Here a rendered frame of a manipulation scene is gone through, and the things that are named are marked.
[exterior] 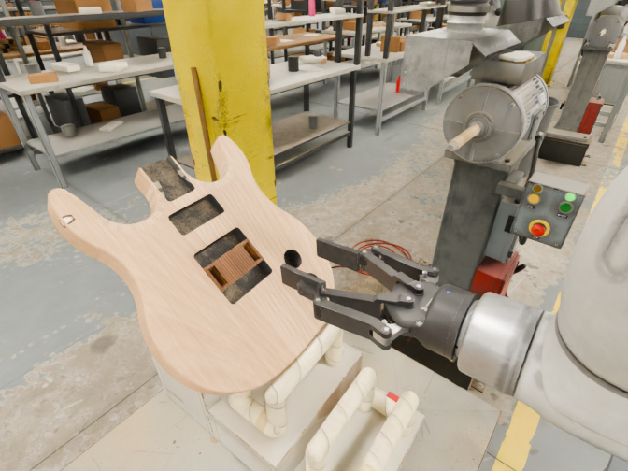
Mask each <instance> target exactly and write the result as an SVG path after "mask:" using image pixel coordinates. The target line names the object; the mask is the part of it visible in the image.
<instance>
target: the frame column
mask: <svg viewBox="0 0 628 471"><path fill-rule="evenodd" d="M519 164H520V163H518V164H517V165H516V166H515V167H514V169H513V170H518V167H519ZM513 170H512V171H513ZM512 171H511V172H510V173H505V172H501V171H498V170H494V169H490V168H487V167H483V166H479V165H475V164H469V163H465V162H462V161H458V160H454V167H453V172H452V176H451V180H450V187H449V192H448V196H447V200H446V205H445V208H444V213H443V217H442V222H441V225H440V229H439V234H438V238H437V242H436V246H435V254H434V258H433V262H432V267H436V268H438V269H439V277H438V283H437V286H438V287H441V286H443V285H445V284H450V285H453V286H456V287H458V288H461V289H464V290H467V291H470V288H471V285H472V282H473V278H474V276H475V273H476V270H477V268H478V266H479V265H480V263H481V262H482V261H483V259H484V258H485V256H486V255H483V254H484V251H485V248H486V245H487V242H488V239H489V236H490V233H491V230H492V226H493V222H494V219H495V216H496V213H497V210H498V208H499V205H500V202H501V200H502V199H503V198H504V195H501V194H498V193H495V191H496V187H497V184H498V183H499V182H500V181H501V180H502V181H505V180H506V179H507V177H508V176H509V175H510V174H511V173H512Z"/></svg>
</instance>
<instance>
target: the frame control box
mask: <svg viewBox="0 0 628 471"><path fill-rule="evenodd" d="M536 184H540V185H542V186H543V191H542V192H541V193H535V192H534V191H533V186H534V185H536ZM589 188H590V185H589V184H586V183H582V182H578V181H574V180H570V179H566V178H559V177H555V176H552V175H548V174H544V173H540V172H534V174H533V175H532V176H531V177H530V179H529V180H528V181H527V184H526V187H525V190H524V192H523V195H522V198H521V200H518V199H514V200H513V201H512V202H513V204H516V205H519V207H518V210H517V213H516V216H515V219H514V221H513V223H512V226H511V229H510V233H511V234H514V235H517V236H519V243H520V245H524V244H525V243H526V241H527V239H531V240H534V241H536V242H539V243H542V244H545V245H548V246H551V247H554V248H556V249H561V248H562V247H563V244H564V242H565V240H566V238H567V236H568V233H569V231H570V229H571V227H572V225H573V223H574V220H575V218H576V216H577V215H578V212H579V210H580V207H581V205H582V204H583V202H584V200H585V197H586V194H587V192H588V190H589ZM567 193H574V194H575V195H576V197H577V198H576V200H575V201H573V202H568V201H566V200H565V199H564V196H565V195H566V194H567ZM531 194H536V195H538V197H539V201H538V202H537V203H531V202H530V201H529V199H528V198H529V196H530V195H531ZM563 203H567V204H570V205H571V207H572V208H571V210H570V211H569V212H562V211H561V210H560V205H561V204H563ZM536 224H540V225H542V226H543V227H544V228H545V230H546V231H545V234H544V235H542V236H535V235H533V234H532V233H531V228H532V227H533V226H534V225H536Z"/></svg>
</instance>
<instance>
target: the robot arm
mask: <svg viewBox="0 0 628 471"><path fill-rule="evenodd" d="M316 245H317V256H318V257H321V258H322V259H325V260H327V261H330V262H332V263H335V264H339V265H341V266H344V267H347V268H348V269H351V270H353V271H356V272H357V271H358V270H359V269H360V271H361V272H362V269H363V271H365V272H366V273H368V274H369V275H370V276H371V277H373V278H374V279H376V280H377V281H378V282H379V283H381V284H382V285H383V286H384V287H386V288H387V289H388V290H389V291H390V292H389V293H376V294H375V295H373V294H367V293H356V292H349V291H343V290H337V289H330V288H326V281H324V280H322V279H320V278H316V277H314V276H312V275H309V274H308V273H306V272H303V271H301V270H299V269H297V268H294V267H292V266H290V265H287V264H282V265H281V266H280V272H281V278H282V283H283V284H285V285H287V286H289V287H291V288H293V289H295V290H297V292H298V293H299V294H300V295H301V296H304V297H305V298H307V299H309V300H311V301H313V312H314V318H315V319H317V320H319V321H323V322H326V323H329V324H331V325H333V326H335V327H338V328H340V329H343V330H345V331H348V332H350V333H353V334H356V335H359V336H361V337H364V338H366V339H369V340H371V341H372V342H373V343H375V344H376V345H377V346H378V347H380V348H381V349H382V350H389V349H390V348H391V345H392V341H393V340H395V339H396V338H397V337H398V336H400V335H403V336H412V337H415V338H417V339H418V340H419V341H420V342H421V343H422V344H423V346H424V347H425V348H427V349H428V350H432V351H434V352H436V353H438V354H440V355H442V356H444V357H446V358H449V359H451V360H452V361H454V360H455V359H456V358H457V357H458V363H457V365H458V369H459V370H460V371H461V372H462V373H464V374H466V375H468V376H470V377H472V378H475V379H477V380H479V381H481V382H483V383H485V384H487V385H489V386H491V387H494V388H495V389H497V390H499V391H500V392H501V393H504V394H508V395H510V396H512V394H513V392H514V390H515V392H514V394H513V397H514V398H516V399H517V400H519V401H521V402H523V403H524V404H525V405H526V406H528V407H530V408H531V409H533V410H534V411H535V412H536V413H537V414H538V415H540V416H541V417H542V418H543V419H544V420H546V421H548V422H550V423H552V424H553V425H555V426H557V427H558V428H560V429H562V430H564V431H565V432H567V433H568V434H570V435H573V436H575V437H577V438H578V439H580V440H582V441H584V442H586V443H588V444H590V445H592V446H594V447H596V448H598V449H600V450H603V451H605V452H607V453H609V454H611V455H614V456H616V457H618V458H620V459H623V460H624V461H626V462H628V165H627V166H626V167H625V168H624V169H623V170H622V171H621V172H620V174H619V175H618V176H617V177H616V178H615V179H614V180H613V181H612V183H611V184H610V185H609V187H608V188H607V190H606V191H605V192H604V194H603V195H602V197H601V198H600V200H599V201H598V203H597V204H596V206H595V207H594V209H593V211H592V213H591V215H590V217H589V219H588V220H587V222H586V224H585V226H584V228H583V230H582V232H581V235H580V237H579V239H578V243H577V245H576V246H575V249H574V251H573V253H572V256H571V258H570V261H569V264H568V267H567V268H566V272H565V275H564V282H563V286H562V290H561V304H560V306H559V309H558V311H557V312H556V313H551V312H548V311H545V310H544V311H543V310H542V309H539V308H538V307H535V306H529V305H526V304H524V303H521V302H518V301H515V300H512V299H510V298H507V297H504V296H502V295H499V294H496V293H484V294H483V295H482V297H481V298H480V300H478V294H476V293H471V292H469V291H467V290H464V289H461V288H458V287H456V286H453V285H450V284H445V285H443V286H441V287H438V286H437V283H438V277H439V269H438V268H436V267H432V266H428V265H423V264H419V263H416V262H414V261H412V260H409V259H408V258H406V257H403V256H401V255H399V254H396V253H394V252H392V251H389V250H386V249H384V248H382V247H380V246H372V247H371V250H362V251H359V250H356V249H353V248H350V247H347V246H342V245H339V244H336V243H334V242H332V241H329V240H326V239H323V238H320V237H319V238H317V239H316ZM379 255H380V256H381V259H380V258H379ZM328 298H329V300H328ZM382 304H384V306H383V311H384V312H383V311H382V310H381V305H382ZM542 311H543V314H542ZM541 314H542V316H541ZM540 317H541V319H540ZM539 320H540V321H539ZM388 323H391V324H388ZM537 325H538V326H537ZM536 328H537V329H536ZM517 382H518V383H517ZM516 385H517V386H516ZM515 387H516V389H515Z"/></svg>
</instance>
